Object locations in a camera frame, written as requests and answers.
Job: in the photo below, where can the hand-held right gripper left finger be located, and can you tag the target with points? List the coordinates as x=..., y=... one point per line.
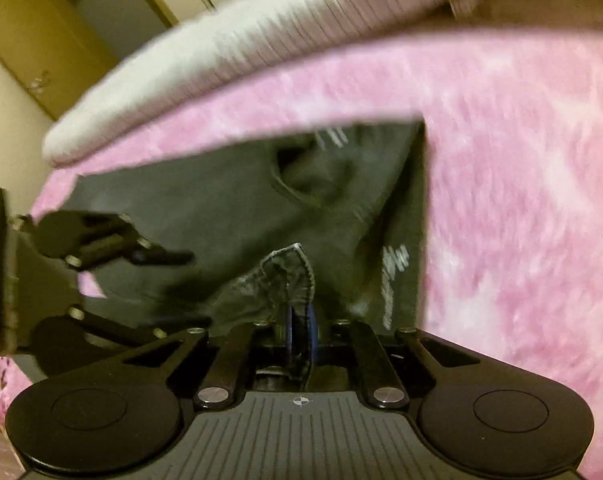
x=289, y=332

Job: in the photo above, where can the white ribbed cushion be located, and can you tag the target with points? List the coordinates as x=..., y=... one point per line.
x=231, y=45

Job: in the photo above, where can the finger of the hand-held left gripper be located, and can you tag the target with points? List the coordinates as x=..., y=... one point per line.
x=146, y=257
x=131, y=332

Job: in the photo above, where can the grey door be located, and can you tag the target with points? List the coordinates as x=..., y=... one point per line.
x=121, y=10

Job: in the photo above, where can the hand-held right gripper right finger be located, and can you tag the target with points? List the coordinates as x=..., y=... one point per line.
x=309, y=332

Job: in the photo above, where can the yellow wooden cabinet door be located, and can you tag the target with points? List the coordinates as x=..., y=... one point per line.
x=36, y=45

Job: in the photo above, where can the pink fluffy blanket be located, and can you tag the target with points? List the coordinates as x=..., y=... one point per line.
x=521, y=185

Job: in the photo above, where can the dark grey garment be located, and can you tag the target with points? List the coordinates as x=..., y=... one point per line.
x=221, y=210

